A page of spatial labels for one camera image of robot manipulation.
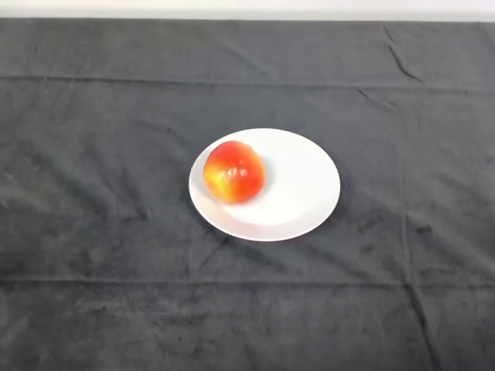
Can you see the red yellow apple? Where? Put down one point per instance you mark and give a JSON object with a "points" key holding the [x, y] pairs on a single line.
{"points": [[236, 174]]}

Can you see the black cloth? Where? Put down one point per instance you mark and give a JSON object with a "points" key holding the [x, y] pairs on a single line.
{"points": [[77, 154]]}

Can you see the white round plate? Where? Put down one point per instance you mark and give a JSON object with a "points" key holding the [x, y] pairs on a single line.
{"points": [[294, 193]]}

